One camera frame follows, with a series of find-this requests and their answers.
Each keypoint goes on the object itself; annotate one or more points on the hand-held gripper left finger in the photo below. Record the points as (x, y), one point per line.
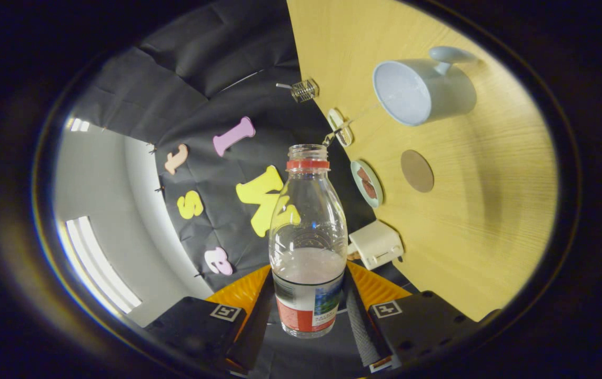
(256, 337)

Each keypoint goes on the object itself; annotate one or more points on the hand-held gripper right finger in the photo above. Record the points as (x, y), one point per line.
(361, 331)

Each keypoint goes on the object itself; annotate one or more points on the clear juice bottle red label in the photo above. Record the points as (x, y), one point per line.
(309, 310)

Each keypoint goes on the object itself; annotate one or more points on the round brown coaster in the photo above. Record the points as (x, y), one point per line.
(417, 171)

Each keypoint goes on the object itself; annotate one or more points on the white cup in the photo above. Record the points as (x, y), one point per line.
(443, 95)

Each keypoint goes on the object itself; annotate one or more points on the bread slice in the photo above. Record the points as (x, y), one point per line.
(352, 256)

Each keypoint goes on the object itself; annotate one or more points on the white toaster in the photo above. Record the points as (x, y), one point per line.
(377, 245)

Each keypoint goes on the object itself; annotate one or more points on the light green plate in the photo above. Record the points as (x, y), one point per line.
(374, 202)

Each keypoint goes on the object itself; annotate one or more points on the brown meat slice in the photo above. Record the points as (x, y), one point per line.
(364, 176)
(370, 190)

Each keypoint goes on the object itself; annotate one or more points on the large ceiling light panel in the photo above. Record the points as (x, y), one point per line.
(101, 263)

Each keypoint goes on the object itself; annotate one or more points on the wooden table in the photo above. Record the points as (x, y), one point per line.
(490, 210)

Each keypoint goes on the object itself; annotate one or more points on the white divided spice tray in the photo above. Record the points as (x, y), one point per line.
(339, 126)

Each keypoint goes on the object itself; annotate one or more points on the metal mesh holder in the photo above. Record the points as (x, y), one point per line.
(304, 90)

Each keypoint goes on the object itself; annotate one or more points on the metal spoon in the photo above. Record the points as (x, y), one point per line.
(283, 86)

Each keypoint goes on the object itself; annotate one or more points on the small ceiling light panel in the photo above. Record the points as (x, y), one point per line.
(78, 125)

